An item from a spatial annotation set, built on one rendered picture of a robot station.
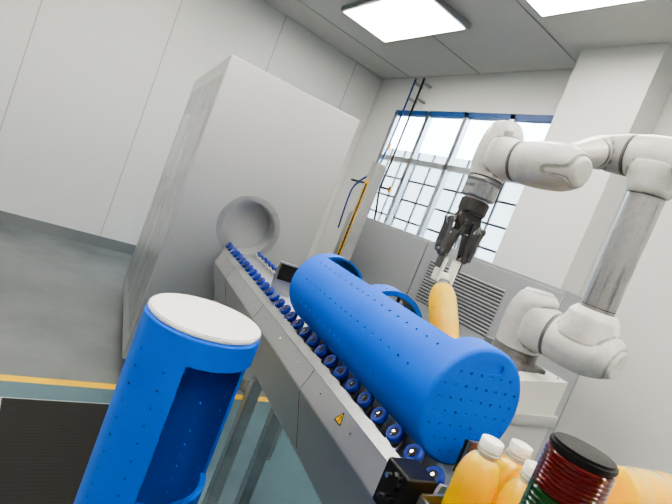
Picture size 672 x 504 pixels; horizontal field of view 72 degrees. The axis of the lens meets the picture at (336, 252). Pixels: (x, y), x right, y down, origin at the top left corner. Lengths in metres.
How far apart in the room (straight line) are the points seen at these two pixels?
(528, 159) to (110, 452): 1.15
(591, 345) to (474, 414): 0.59
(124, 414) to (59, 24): 4.92
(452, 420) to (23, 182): 5.20
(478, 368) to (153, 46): 5.23
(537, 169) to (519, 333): 0.71
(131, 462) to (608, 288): 1.38
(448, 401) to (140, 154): 5.11
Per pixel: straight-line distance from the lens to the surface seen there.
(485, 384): 1.11
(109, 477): 1.24
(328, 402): 1.36
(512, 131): 1.26
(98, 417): 2.42
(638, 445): 3.92
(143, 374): 1.12
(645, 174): 1.63
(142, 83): 5.77
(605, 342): 1.61
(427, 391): 1.02
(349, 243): 2.39
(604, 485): 0.53
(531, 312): 1.69
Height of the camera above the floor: 1.38
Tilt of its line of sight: 5 degrees down
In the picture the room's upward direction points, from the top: 22 degrees clockwise
